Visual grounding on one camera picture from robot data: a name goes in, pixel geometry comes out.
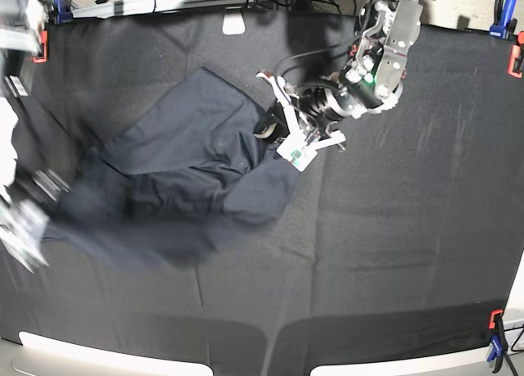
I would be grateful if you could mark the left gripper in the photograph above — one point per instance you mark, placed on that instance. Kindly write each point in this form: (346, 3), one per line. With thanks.
(299, 147)

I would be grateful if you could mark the dark navy t-shirt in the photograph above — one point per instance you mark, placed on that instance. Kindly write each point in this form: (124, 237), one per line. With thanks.
(188, 179)

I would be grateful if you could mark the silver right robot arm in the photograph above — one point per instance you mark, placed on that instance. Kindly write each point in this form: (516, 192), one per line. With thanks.
(30, 189)

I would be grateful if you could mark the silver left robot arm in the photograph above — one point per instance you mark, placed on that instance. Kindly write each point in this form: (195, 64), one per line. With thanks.
(302, 119)

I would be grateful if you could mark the black table cover cloth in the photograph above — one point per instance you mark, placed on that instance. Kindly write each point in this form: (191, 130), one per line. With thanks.
(398, 247)

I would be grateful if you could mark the orange black clamp far left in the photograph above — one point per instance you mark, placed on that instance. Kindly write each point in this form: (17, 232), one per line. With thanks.
(42, 55)

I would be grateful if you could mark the blue clamp far left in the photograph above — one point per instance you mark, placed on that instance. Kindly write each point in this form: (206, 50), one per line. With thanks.
(62, 11)

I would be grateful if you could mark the orange clamp far right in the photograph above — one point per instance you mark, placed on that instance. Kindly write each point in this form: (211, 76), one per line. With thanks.
(515, 64)

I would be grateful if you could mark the blue clamp far right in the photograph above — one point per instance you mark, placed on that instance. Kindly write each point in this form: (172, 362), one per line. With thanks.
(504, 23)

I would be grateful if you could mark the orange blue clamp near right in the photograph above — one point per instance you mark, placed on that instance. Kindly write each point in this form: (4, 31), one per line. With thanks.
(498, 343)

